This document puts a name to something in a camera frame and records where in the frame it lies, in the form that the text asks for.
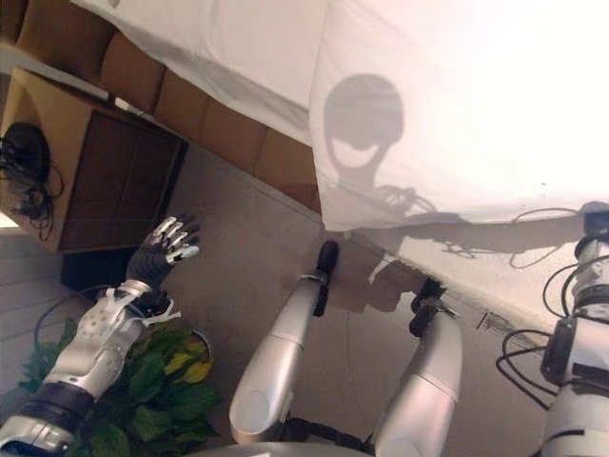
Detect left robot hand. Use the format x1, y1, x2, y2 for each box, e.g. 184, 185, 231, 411
127, 213, 202, 289

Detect white duvet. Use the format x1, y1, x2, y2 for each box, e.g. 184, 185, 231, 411
308, 0, 609, 233

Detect black floor box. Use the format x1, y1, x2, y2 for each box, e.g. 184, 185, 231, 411
60, 251, 140, 292

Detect wooden nightstand with arch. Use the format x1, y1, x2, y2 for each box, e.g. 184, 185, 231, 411
0, 66, 190, 257

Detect green potted plant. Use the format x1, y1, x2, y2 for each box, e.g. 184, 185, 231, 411
18, 317, 224, 457

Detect white mattress sheet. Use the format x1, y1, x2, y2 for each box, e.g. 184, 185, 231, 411
70, 0, 329, 149

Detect printed paper sheet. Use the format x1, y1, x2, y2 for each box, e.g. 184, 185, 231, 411
475, 310, 549, 349

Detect black headset with cables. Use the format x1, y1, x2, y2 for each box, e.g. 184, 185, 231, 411
0, 121, 67, 230

